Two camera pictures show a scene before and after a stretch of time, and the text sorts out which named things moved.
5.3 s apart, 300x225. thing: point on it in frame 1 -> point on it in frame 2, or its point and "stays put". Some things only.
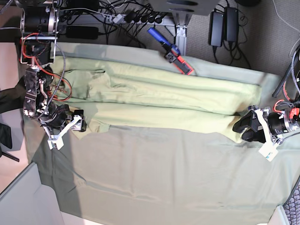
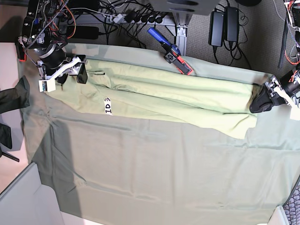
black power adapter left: x=215 y=28 stays put
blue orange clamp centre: x=172 y=55 stays put
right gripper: x=278 y=123 -> x=262 y=102
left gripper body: x=58 y=116 -> x=58 y=60
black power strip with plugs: x=132 y=17 stays put
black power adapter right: x=231 y=24 stays put
